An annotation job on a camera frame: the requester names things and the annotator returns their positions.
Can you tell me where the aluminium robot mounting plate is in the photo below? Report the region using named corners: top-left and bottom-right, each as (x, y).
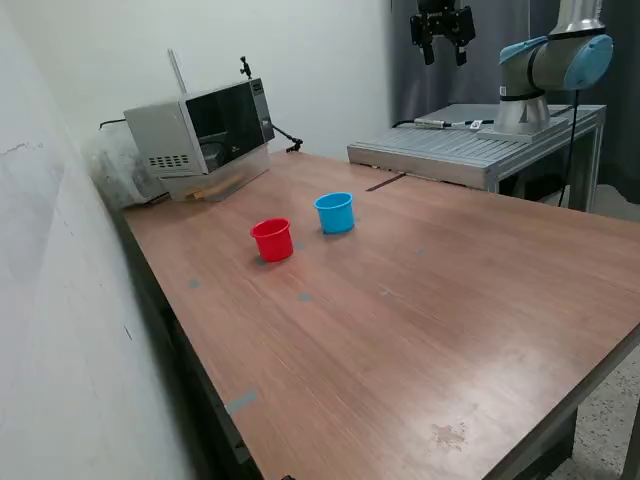
top-left (476, 115), bottom-right (570, 144)

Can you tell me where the black cable beside stand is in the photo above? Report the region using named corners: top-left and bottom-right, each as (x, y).
top-left (558, 87), bottom-right (581, 209)

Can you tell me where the blue plastic cup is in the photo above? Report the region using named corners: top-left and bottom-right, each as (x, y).
top-left (313, 191), bottom-right (356, 235)

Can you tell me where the brown tape strip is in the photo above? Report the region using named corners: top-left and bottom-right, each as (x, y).
top-left (366, 172), bottom-right (406, 193)

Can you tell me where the silver microwave oven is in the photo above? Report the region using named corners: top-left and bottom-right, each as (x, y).
top-left (123, 78), bottom-right (276, 179)

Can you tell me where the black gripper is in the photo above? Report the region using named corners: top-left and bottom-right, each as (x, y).
top-left (409, 0), bottom-right (476, 66)

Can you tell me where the aluminium profile robot stand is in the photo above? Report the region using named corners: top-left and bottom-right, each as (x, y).
top-left (347, 103), bottom-right (609, 214)

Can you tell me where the thin white rod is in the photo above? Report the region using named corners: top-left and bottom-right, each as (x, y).
top-left (167, 48), bottom-right (189, 96)

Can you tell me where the clear plastic bag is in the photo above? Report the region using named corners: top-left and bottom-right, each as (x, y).
top-left (82, 122), bottom-right (169, 211)

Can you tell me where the grey tape strip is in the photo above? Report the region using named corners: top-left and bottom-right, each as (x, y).
top-left (224, 390), bottom-right (259, 416)

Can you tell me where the red plastic cup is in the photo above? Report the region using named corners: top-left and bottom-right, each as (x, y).
top-left (249, 217), bottom-right (294, 264)

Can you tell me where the dark grey curtain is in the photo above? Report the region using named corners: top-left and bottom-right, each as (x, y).
top-left (387, 0), bottom-right (640, 206)

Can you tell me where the cable with silver plug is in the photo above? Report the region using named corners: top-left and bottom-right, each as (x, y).
top-left (392, 117), bottom-right (496, 131)

